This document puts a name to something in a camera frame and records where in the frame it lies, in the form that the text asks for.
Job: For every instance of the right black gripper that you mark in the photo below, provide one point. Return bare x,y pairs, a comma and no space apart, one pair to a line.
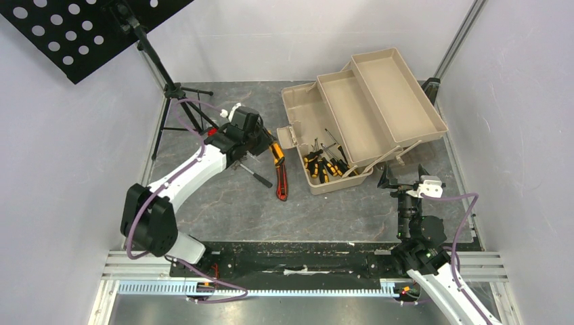
402,186

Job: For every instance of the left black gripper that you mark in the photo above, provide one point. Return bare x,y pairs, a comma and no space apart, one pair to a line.
267,138

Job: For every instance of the black handled claw hammer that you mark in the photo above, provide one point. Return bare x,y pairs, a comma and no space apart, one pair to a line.
258,177

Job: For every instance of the red black utility knife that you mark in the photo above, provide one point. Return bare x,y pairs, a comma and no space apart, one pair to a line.
282,182

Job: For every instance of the screwdriver yellow black sideways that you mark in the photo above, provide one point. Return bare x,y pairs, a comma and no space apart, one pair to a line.
315,147

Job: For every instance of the screwdriver yellow black extra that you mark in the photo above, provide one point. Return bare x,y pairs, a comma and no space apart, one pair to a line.
328,167

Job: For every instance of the beige plastic tool box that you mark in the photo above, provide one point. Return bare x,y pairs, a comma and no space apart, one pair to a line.
374,107

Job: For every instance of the screwdriver black handle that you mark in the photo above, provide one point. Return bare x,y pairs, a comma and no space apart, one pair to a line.
338,146

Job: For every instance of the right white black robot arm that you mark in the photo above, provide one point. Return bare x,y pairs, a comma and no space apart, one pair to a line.
435,264

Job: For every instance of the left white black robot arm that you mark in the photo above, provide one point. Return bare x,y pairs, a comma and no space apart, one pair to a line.
148,222

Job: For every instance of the black metronome clear cover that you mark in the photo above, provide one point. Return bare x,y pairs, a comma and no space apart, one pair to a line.
431,88

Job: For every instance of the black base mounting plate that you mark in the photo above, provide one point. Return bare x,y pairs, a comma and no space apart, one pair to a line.
312,265

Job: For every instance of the black perforated music stand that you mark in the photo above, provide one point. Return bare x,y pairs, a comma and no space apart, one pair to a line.
79,37

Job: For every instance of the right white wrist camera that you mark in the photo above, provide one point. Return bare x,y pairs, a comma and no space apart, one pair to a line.
427,186

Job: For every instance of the aluminium frame rail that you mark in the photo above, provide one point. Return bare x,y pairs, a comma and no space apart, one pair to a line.
148,275

